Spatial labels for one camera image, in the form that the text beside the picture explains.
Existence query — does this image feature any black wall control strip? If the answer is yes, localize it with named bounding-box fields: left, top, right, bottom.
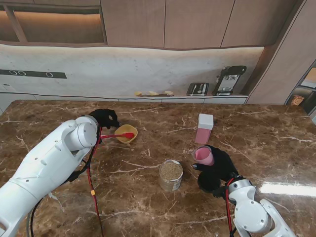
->
left=0, top=69, right=68, bottom=79

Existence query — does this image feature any red and black right arm cable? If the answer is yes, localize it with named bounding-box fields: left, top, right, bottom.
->
left=225, top=178, right=237, bottom=237

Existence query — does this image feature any red plastic measuring spoon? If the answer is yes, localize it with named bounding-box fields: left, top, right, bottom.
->
left=100, top=132, right=135, bottom=141

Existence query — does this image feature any yellow plastic bowl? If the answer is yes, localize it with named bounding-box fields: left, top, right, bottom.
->
left=114, top=124, right=138, bottom=144

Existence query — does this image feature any beige patterned box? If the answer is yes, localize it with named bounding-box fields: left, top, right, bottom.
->
left=290, top=95, right=305, bottom=106

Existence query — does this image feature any white back counter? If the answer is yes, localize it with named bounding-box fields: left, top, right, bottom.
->
left=0, top=91, right=249, bottom=114

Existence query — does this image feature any black round jar lid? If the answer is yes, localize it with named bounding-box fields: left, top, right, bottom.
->
left=197, top=172, right=222, bottom=194

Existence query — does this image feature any red and black left arm cable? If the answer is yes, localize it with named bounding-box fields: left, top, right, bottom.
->
left=27, top=127, right=105, bottom=237

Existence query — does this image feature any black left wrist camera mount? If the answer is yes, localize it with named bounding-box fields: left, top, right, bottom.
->
left=68, top=169, right=83, bottom=183

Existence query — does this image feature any pink plastic measuring cup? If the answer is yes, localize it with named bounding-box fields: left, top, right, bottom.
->
left=192, top=146, right=215, bottom=166

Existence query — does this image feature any black espresso machine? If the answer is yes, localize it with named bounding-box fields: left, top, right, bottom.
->
left=212, top=65, right=247, bottom=96

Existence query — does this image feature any clear grain jar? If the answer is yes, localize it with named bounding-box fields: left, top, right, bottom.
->
left=158, top=159, right=184, bottom=192

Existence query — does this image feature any red and black arm cable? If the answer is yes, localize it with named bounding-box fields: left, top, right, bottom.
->
left=27, top=127, right=105, bottom=237
left=225, top=178, right=237, bottom=237

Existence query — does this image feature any lit open wall shelf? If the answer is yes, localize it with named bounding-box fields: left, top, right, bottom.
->
left=0, top=0, right=108, bottom=46

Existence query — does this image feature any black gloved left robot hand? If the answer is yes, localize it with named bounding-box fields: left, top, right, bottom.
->
left=88, top=108, right=122, bottom=130

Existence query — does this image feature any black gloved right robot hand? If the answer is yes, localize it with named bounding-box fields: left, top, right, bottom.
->
left=192, top=145, right=240, bottom=185

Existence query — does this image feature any built-in lit shelving alcove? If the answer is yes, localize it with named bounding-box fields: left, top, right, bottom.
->
left=283, top=64, right=316, bottom=117

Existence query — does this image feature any black toaster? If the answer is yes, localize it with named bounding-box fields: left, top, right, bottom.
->
left=186, top=82, right=209, bottom=96

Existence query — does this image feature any tall beige cabinet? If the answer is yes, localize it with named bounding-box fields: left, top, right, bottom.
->
left=246, top=0, right=316, bottom=106

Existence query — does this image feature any beige wall cabinet door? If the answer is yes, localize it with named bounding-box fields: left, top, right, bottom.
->
left=163, top=0, right=236, bottom=49
left=220, top=0, right=306, bottom=48
left=100, top=0, right=166, bottom=49

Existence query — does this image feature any pink container with white lid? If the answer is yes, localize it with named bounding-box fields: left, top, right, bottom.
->
left=194, top=113, right=214, bottom=145

